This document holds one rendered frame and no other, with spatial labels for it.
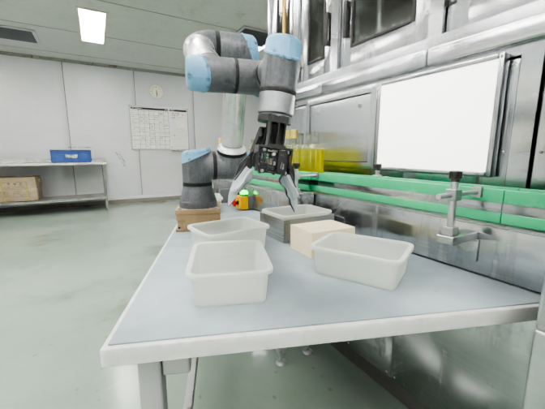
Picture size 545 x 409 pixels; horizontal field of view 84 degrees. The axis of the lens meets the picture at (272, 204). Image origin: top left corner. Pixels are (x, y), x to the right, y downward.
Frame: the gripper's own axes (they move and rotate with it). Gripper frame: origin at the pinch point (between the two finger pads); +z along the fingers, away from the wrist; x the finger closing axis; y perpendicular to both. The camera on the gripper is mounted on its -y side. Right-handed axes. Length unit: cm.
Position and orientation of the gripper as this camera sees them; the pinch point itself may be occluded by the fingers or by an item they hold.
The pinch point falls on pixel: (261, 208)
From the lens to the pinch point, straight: 67.7
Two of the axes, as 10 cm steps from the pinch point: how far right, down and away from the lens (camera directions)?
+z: -1.2, 9.8, 1.4
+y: 2.0, 1.7, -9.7
